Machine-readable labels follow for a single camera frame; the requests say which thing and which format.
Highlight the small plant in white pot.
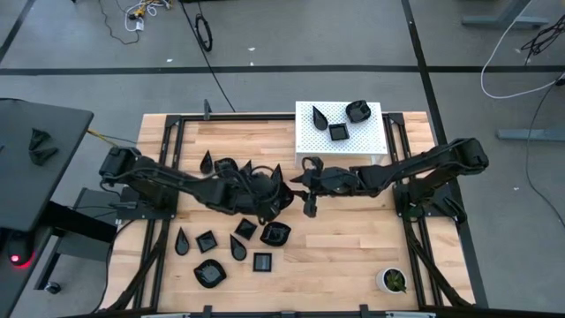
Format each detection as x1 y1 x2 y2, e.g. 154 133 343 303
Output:
375 266 409 295

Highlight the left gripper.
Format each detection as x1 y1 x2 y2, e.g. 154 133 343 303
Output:
237 170 292 224

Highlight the black coiled cable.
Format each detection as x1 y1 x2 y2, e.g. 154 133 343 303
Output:
178 0 237 114

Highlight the black looped cable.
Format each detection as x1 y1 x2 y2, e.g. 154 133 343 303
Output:
442 195 469 227

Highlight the black triangular object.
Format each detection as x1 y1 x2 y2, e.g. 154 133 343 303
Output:
28 127 50 150

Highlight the thin black cable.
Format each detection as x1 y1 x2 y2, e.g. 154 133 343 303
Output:
524 79 565 218

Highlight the black round device with light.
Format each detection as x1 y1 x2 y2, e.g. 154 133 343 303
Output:
4 230 37 270

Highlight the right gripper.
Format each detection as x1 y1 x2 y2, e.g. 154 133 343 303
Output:
290 166 359 218

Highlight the black cable bundle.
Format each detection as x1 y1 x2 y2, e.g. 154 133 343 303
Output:
519 14 565 66

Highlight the black desk leg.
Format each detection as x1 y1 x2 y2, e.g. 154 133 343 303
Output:
41 201 118 245

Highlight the grey desk foot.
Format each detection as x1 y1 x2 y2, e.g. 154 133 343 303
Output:
461 0 551 28
497 127 565 142

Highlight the black side desk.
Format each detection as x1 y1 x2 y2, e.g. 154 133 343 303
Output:
0 97 95 233

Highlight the white yellow cable bundle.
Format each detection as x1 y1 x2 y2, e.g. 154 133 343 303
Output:
124 0 172 33

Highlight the dark grey floor box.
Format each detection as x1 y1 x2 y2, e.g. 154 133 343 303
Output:
72 186 130 213

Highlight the white perforated riser shelf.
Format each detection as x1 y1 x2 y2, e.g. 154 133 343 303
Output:
294 101 389 170

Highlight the grey desk base panel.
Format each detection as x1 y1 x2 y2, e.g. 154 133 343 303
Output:
56 233 112 267

